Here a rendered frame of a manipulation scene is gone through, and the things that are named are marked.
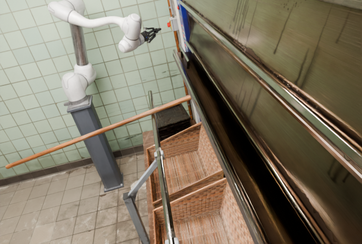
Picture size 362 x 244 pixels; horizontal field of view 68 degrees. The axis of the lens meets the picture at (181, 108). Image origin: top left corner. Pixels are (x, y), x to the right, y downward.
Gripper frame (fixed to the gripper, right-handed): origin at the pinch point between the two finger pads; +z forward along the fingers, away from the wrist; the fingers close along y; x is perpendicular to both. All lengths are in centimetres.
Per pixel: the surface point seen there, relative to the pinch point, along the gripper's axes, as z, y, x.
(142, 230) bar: -113, 78, 60
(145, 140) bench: -40, 88, -7
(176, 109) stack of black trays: -16, 63, 17
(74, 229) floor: -117, 146, -46
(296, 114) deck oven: -112, -18, 141
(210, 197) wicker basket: -78, 74, 86
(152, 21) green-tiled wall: 26.8, 0.8, -29.3
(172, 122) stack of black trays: -34, 63, 26
